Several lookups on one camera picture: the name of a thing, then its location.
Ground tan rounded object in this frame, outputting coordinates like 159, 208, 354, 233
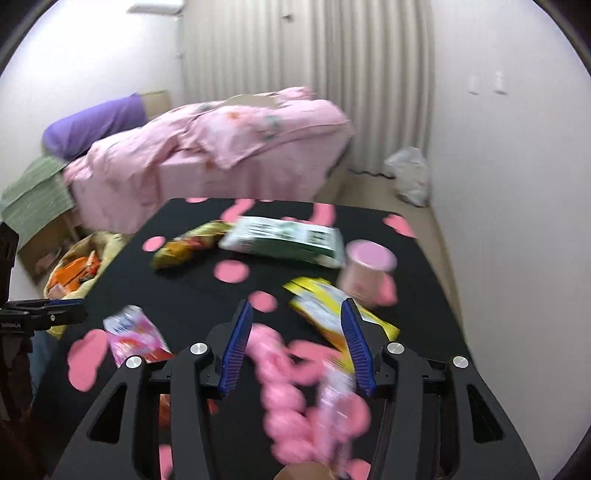
276, 463, 335, 480

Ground white plastic bag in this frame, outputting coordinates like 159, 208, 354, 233
383, 147, 432, 208

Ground person's jeans leg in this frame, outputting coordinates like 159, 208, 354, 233
28, 330, 52, 398

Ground orange snack bag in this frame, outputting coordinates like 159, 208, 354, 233
51, 256, 102, 296

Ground white air conditioner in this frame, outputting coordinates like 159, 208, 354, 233
127, 0, 185, 14

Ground black tablecloth pink shapes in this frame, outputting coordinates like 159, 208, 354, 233
32, 198, 472, 480

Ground white pleated curtain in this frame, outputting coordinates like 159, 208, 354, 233
180, 0, 296, 107
286, 0, 435, 176

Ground clear pink printed wrapper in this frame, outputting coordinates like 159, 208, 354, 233
318, 362, 358, 478

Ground pink caterpillar toy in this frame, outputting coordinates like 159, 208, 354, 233
244, 323, 372, 467

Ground green checked cloth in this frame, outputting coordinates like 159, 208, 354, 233
0, 154, 75, 224

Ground pink floral duvet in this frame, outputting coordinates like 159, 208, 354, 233
88, 87, 354, 217

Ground wooden nightstand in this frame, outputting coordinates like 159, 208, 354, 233
18, 208, 86, 282

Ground pink jar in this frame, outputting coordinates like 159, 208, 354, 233
336, 239, 399, 308

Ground pink floral pillow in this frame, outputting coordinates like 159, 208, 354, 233
185, 99, 354, 169

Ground green white milk carton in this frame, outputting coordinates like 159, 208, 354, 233
218, 216, 346, 269

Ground bed with pink floral sheet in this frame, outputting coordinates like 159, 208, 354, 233
65, 87, 354, 232

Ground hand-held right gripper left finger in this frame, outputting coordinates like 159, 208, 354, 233
51, 299, 254, 480

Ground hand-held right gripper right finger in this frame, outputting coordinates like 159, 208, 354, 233
340, 298, 541, 480

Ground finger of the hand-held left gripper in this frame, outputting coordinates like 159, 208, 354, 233
9, 298, 88, 331

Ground beige headboard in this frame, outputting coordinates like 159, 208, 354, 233
139, 90, 171, 123

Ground pink white packet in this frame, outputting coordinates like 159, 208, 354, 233
102, 305, 175, 367

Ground yellow brown snack wrapper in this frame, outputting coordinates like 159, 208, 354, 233
152, 220, 235, 271

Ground purple pillow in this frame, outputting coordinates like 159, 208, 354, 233
42, 93, 148, 160

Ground bin with yellow plastic bag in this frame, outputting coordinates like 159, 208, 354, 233
44, 231, 127, 340

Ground yellow white packet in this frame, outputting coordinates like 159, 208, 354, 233
283, 276, 400, 370

